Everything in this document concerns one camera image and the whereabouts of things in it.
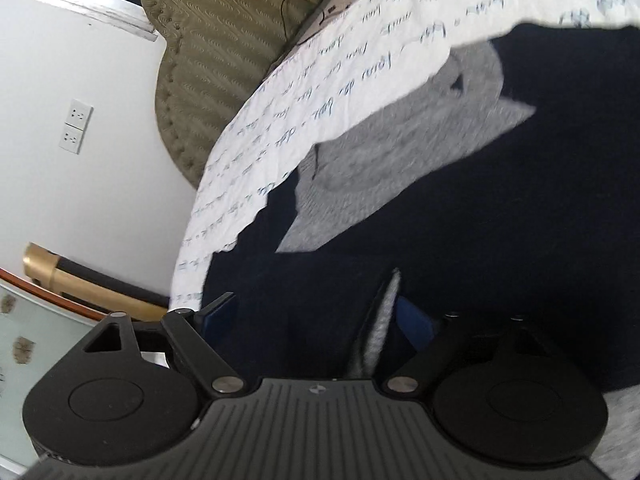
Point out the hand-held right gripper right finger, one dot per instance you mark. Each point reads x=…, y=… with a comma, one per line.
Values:
x=416, y=324

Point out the navy and grey garment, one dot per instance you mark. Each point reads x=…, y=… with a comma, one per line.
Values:
x=500, y=185

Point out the wooden furniture frame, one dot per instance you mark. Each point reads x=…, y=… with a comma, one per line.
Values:
x=75, y=272

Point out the glass table with brown rim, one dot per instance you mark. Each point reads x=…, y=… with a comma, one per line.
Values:
x=35, y=350

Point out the white script-printed blanket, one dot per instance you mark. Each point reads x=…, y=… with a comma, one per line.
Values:
x=310, y=110

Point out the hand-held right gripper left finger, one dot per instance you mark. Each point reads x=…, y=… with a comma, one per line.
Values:
x=219, y=312

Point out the olive padded headboard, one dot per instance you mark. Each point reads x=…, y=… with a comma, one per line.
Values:
x=215, y=35

